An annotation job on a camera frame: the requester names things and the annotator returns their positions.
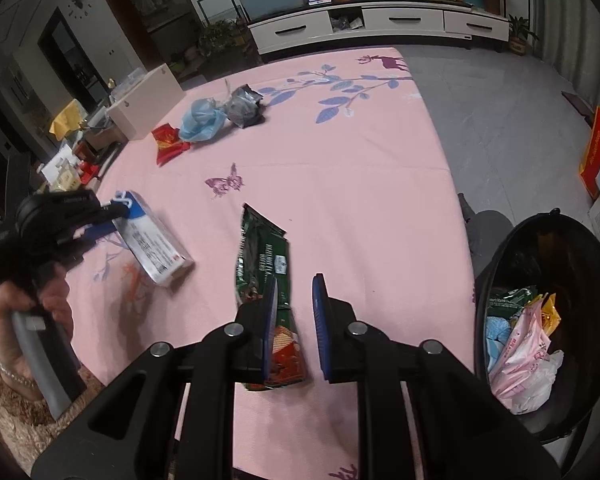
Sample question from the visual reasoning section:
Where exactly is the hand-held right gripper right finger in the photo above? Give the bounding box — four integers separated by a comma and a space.
311, 273, 562, 480

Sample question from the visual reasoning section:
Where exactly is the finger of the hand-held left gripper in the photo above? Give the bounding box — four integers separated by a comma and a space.
80, 222, 123, 251
92, 199, 131, 223

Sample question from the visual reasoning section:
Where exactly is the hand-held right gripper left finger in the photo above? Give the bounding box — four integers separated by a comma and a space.
30, 275, 280, 480

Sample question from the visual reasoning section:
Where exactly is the white blue carton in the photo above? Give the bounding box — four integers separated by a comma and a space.
111, 190, 195, 288

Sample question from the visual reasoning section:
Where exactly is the green snack packet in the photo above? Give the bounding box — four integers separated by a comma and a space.
235, 203, 308, 392

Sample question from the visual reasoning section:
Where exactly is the blue cloth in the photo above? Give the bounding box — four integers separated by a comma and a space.
485, 316, 512, 371

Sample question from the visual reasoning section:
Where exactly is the pink tissue packet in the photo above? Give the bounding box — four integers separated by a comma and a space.
489, 305, 553, 401

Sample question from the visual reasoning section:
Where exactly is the white plastic bag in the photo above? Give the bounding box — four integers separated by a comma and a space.
497, 350, 565, 413

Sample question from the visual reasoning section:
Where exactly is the yellow snack bag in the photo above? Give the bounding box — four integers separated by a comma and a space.
525, 294, 563, 336

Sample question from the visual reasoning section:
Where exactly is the black trash bin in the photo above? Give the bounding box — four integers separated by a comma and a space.
472, 210, 600, 446

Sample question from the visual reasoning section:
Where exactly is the person's left forearm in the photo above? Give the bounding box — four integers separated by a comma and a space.
0, 355, 106, 461

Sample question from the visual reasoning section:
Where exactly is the person's left hand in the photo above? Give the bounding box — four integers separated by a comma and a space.
0, 262, 76, 386

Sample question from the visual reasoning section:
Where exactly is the red snack wrapper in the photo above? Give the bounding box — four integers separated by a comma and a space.
151, 124, 192, 167

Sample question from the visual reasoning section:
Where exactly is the yellow cloth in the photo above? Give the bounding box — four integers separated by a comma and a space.
49, 100, 83, 136

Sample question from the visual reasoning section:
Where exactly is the white wooden box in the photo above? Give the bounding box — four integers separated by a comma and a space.
106, 64, 185, 141

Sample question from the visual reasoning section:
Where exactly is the blue plastic bag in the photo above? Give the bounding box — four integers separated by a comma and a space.
179, 97, 228, 142

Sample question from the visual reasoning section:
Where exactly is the silver foil wrapper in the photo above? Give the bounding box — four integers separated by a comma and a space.
225, 85, 266, 128

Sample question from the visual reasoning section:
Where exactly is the green printed wrapper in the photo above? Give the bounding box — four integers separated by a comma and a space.
487, 286, 538, 317

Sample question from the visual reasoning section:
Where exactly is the grey chair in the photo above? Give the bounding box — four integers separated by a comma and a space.
457, 192, 513, 286

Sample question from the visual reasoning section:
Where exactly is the bushy potted plant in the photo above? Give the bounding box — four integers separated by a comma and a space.
197, 19, 253, 61

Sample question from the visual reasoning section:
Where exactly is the clear plastic storage box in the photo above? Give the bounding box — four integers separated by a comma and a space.
239, 0, 306, 22

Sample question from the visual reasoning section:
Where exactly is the white television cabinet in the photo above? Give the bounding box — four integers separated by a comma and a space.
246, 1, 511, 56

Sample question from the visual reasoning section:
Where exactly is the orange shopping bag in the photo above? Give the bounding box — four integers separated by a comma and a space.
580, 106, 600, 201

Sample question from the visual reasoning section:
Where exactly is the dark doormat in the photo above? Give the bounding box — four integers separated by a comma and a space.
562, 91, 596, 118

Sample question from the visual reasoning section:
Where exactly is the small potted plant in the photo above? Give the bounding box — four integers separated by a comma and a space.
507, 15, 540, 56

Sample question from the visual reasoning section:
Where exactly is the grey curtain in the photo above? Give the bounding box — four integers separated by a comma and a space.
527, 0, 600, 106

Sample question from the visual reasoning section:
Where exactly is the silver bracelet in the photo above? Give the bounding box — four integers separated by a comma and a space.
0, 357, 38, 391

